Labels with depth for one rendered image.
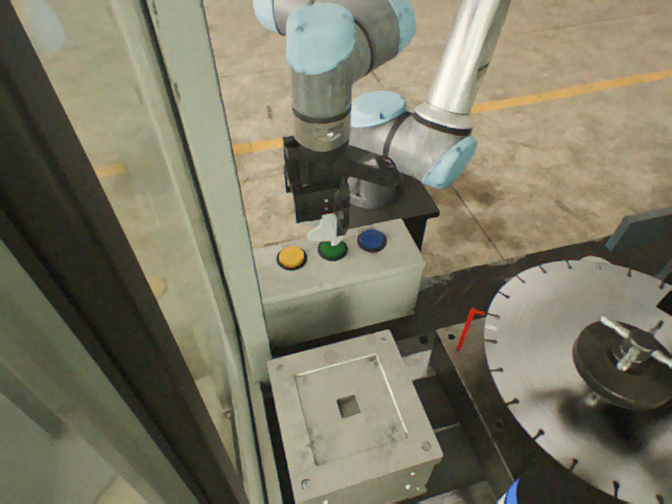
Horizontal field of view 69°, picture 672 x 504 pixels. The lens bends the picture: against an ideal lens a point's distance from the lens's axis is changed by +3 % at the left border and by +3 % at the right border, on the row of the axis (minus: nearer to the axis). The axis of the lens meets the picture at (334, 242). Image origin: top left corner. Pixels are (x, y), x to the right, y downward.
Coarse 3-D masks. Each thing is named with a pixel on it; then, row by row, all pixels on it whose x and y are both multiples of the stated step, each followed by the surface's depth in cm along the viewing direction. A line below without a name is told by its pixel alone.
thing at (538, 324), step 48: (528, 288) 67; (576, 288) 67; (624, 288) 67; (528, 336) 62; (576, 336) 62; (528, 384) 58; (576, 384) 58; (528, 432) 54; (576, 432) 54; (624, 432) 54; (624, 480) 51
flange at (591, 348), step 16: (592, 336) 61; (608, 336) 61; (576, 352) 60; (592, 352) 59; (608, 352) 59; (592, 368) 58; (608, 368) 58; (640, 368) 56; (656, 368) 58; (608, 384) 57; (624, 384) 57; (640, 384) 57; (656, 384) 57; (624, 400) 56; (640, 400) 55; (656, 400) 55
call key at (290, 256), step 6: (288, 246) 78; (294, 246) 78; (282, 252) 77; (288, 252) 77; (294, 252) 77; (300, 252) 77; (282, 258) 77; (288, 258) 77; (294, 258) 77; (300, 258) 77; (288, 264) 76; (294, 264) 76
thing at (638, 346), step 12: (612, 324) 58; (660, 324) 58; (624, 336) 57; (636, 336) 56; (648, 336) 56; (624, 348) 57; (636, 348) 55; (648, 348) 55; (624, 360) 54; (636, 360) 57; (660, 360) 55
